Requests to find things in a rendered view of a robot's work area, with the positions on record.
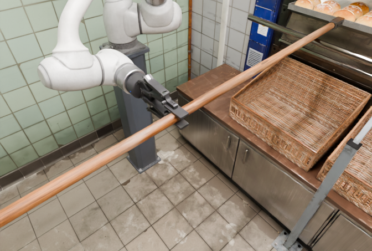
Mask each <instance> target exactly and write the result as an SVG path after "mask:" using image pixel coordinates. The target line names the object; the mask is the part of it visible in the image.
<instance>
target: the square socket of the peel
mask: <svg viewBox="0 0 372 251"><path fill-rule="evenodd" d="M344 19H345V18H342V17H336V18H334V19H332V20H331V21H329V23H330V22H332V23H334V25H335V26H334V28H333V29H332V30H335V29H336V28H338V27H339V26H341V25H342V24H343V22H344Z"/></svg>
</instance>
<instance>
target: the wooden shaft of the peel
mask: <svg viewBox="0 0 372 251"><path fill-rule="evenodd" d="M334 26H335V25H334V23H332V22H330V23H328V24H327V25H325V26H323V27H321V28H319V29H318V30H316V31H315V32H313V33H311V34H309V35H307V36H306V37H304V38H302V39H300V40H299V41H297V42H295V43H293V44H291V45H290V46H288V47H286V48H285V49H282V50H281V51H279V52H278V53H276V54H274V55H272V56H270V57H269V58H267V59H265V60H263V61H262V62H260V63H258V64H256V65H254V66H253V67H251V68H249V69H248V70H245V71H244V72H242V73H241V74H239V75H237V76H235V77H233V78H232V79H230V80H228V81H226V82H225V83H223V84H221V85H219V86H217V87H216V88H214V89H213V90H211V91H209V92H207V93H205V94H204V95H202V96H200V97H198V98H196V99H195V100H193V101H191V102H189V103H188V104H186V105H184V106H182V108H183V109H184V110H185V111H187V112H188V113H189V115H190V114H191V113H193V112H195V111H197V110H198V109H200V108H201V107H203V106H205V105H206V104H208V103H210V102H211V101H213V100H215V99H216V98H218V97H220V96H222V95H223V94H225V93H227V92H228V91H230V90H231V89H233V88H235V87H236V86H238V85H240V84H241V83H243V82H245V81H246V80H248V79H250V78H252V77H253V76H255V75H256V74H258V73H260V72H261V71H263V70H265V69H266V68H268V67H270V66H271V65H273V64H274V63H276V62H278V61H280V60H281V59H283V58H285V57H286V56H288V55H290V54H291V53H293V52H295V51H296V50H298V49H299V48H301V47H303V46H305V45H306V44H308V43H310V42H311V41H313V40H315V39H317V38H318V37H320V36H321V35H323V34H325V33H326V32H328V31H330V30H331V29H333V28H334ZM178 121H180V119H178V118H177V117H176V116H175V115H173V114H172V113H170V114H168V115H167V116H165V117H163V118H161V119H159V120H158V121H156V122H154V123H152V124H151V125H149V126H147V127H145V128H144V129H142V130H140V131H139V132H137V133H135V134H133V135H131V136H130V137H128V138H126V139H124V140H123V141H121V142H119V143H117V144H115V145H114V146H112V147H110V148H108V149H107V150H105V151H103V152H102V153H100V154H98V155H96V156H94V157H93V158H91V159H89V160H87V161H86V162H84V163H82V164H80V165H78V166H77V167H75V168H73V169H72V170H70V171H68V172H66V173H65V174H63V175H61V176H59V177H57V178H56V179H54V180H52V181H50V182H49V183H47V184H45V185H43V186H41V187H40V188H38V189H36V190H35V191H33V192H31V193H29V194H28V195H26V196H24V197H22V198H21V199H19V200H17V201H15V202H13V203H12V204H10V205H8V206H6V207H4V208H3V209H1V210H0V228H2V227H3V226H5V225H6V224H8V223H10V222H11V221H13V220H15V219H17V218H18V217H20V216H22V215H23V214H25V213H27V212H28V211H30V210H31V209H33V208H35V207H36V206H38V205H40V204H42V203H43V202H45V201H47V200H48V199H50V198H52V197H53V196H55V195H56V194H58V193H60V192H61V191H63V190H65V189H67V188H68V187H70V186H72V185H73V184H75V183H77V182H78V181H80V180H81V179H83V178H85V177H86V176H88V175H90V174H92V173H93V172H95V171H97V170H98V169H100V168H102V167H103V166H105V165H106V164H108V163H110V162H111V161H113V160H115V159H117V158H118V157H120V156H122V155H123V154H125V153H126V152H128V151H130V150H131V149H133V148H135V147H136V146H138V145H140V144H141V143H143V142H145V141H147V140H148V139H150V138H151V137H153V136H155V135H156V134H158V133H160V132H161V131H163V130H165V129H166V128H168V127H170V126H172V125H173V124H175V123H176V122H178Z"/></svg>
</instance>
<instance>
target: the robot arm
mask: <svg viewBox="0 0 372 251"><path fill-rule="evenodd" d="M92 1H93V0H68V2H67V4H66V5H65V7H64V9H63V11H62V14H61V16H60V19H59V25H58V42H57V45H56V47H55V48H54V50H52V56H51V57H48V58H45V59H44V60H42V61H41V62H40V63H39V66H38V69H37V72H38V76H39V79H40V81H41V82H42V84H43V85H44V86H45V87H47V88H49V89H53V90H57V91H79V90H86V89H91V88H93V87H96V86H103V85H111V86H118V87H119V88H121V89H122V90H123V91H124V92H126V93H128V94H131V95H133V96H134V97H135V98H138V99H143V101H144V102H145V103H147V105H148V107H147V108H146V109H147V111H150V112H151V113H153V114H154V115H156V116H157V117H158V118H160V119H161V118H163V117H165V116H167V115H168V114H170V113H172V114H173V115H175V116H176V117H177V118H178V119H180V121H178V122H176V123H175V124H174V125H175V126H176V127H177V128H179V129H180V130H182V129H184V128H185V127H187V126H188V125H189V123H188V122H186V121H185V120H184V118H185V117H187V116H188V115H189V113H188V112H187V111H185V110H184V109H183V108H182V107H180V106H179V105H178V104H177V103H175V102H174V101H173V100H172V98H171V97H169V95H170V92H169V91H168V90H167V89H166V88H165V87H164V86H162V85H161V84H160V83H159V82H158V81H156V80H155V79H154V78H153V76H152V75H151V74H147V75H145V73H144V71H142V70H141V69H140V68H138V67H137V66H136V65H134V64H133V62H132V61H131V60H130V59H129V58H128V57H127V56H126V55H127V54H130V53H133V52H136V51H138V50H141V49H145V48H146V45H145V44H142V43H140V42H139V41H138V40H137V36H138V35H140V34H164V33H169V32H172V31H174V30H176V29H178V28H179V26H180V25H181V23H182V10H181V8H180V6H179V5H178V4H177V3H175V2H173V1H172V0H141V3H136V2H133V1H132V0H105V3H104V9H103V20H104V26H105V31H106V34H107V38H108V42H107V43H103V44H102V47H103V48H101V50H100V51H99V52H98V53H97V54H96V55H91V54H90V52H89V49H88V48H86V47H85V46H84V45H83V44H82V42H81V41H80V38H79V25H80V22H81V20H82V18H83V16H84V14H85V13H86V11H87V9H88V8H89V6H90V4H91V3H92ZM163 92H164V93H163Z"/></svg>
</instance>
